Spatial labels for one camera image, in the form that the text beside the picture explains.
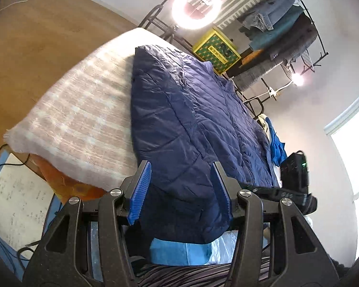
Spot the navy quilted jacket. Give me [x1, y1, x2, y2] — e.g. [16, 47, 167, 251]
[130, 45, 283, 245]

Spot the striped dark cloth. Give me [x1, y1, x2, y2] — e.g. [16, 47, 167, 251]
[134, 256, 271, 287]

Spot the orange bed sheet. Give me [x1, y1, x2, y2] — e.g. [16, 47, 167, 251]
[29, 152, 108, 204]

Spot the teal garment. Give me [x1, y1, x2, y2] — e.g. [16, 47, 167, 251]
[242, 6, 304, 50]

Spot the window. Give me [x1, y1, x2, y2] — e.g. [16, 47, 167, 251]
[324, 84, 359, 264]

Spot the ring light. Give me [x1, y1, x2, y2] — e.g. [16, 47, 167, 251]
[171, 0, 223, 31]

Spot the white paper sheet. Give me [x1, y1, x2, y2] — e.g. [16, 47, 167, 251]
[0, 152, 56, 252]

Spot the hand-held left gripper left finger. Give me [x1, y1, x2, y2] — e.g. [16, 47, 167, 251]
[22, 160, 153, 287]

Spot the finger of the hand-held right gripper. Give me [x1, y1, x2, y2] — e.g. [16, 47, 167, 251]
[244, 185, 300, 205]

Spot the dark grey garment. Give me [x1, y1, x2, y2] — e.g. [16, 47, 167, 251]
[267, 13, 318, 63]

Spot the white cloth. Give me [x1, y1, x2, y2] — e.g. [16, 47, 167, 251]
[255, 114, 271, 138]

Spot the grey knit garment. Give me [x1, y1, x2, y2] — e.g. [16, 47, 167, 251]
[231, 56, 291, 92]

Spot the black cable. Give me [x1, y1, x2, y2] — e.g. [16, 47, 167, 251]
[0, 143, 32, 180]

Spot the blue cloth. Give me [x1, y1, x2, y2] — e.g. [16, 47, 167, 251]
[264, 116, 288, 167]

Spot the black metal clothes rack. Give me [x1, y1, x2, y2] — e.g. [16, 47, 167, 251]
[139, 0, 330, 118]

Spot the white clip lamp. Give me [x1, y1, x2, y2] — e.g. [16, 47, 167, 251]
[266, 72, 306, 100]

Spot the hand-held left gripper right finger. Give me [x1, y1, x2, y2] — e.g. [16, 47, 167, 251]
[211, 161, 340, 287]

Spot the white beige plaid blanket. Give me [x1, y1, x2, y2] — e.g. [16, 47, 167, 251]
[4, 28, 168, 191]

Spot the denim jacket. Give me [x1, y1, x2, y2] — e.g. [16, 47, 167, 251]
[237, 0, 300, 32]

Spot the orange cloth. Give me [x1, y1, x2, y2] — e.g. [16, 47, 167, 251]
[241, 49, 265, 66]

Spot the light blue plastic bag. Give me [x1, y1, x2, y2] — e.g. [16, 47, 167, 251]
[149, 230, 239, 267]

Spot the yellow green box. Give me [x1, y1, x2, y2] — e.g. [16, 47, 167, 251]
[192, 28, 241, 75]

